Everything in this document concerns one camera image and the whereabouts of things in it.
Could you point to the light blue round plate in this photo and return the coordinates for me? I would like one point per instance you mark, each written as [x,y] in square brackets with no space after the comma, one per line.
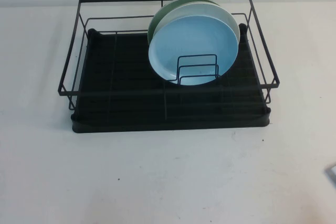
[194,37]

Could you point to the green round plate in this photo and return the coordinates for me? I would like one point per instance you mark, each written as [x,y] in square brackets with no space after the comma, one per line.
[155,24]

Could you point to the black plastic drip tray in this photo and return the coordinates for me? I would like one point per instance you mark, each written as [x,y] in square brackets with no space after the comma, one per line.
[118,119]

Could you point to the white round plate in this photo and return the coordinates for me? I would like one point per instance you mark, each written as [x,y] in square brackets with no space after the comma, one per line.
[210,10]

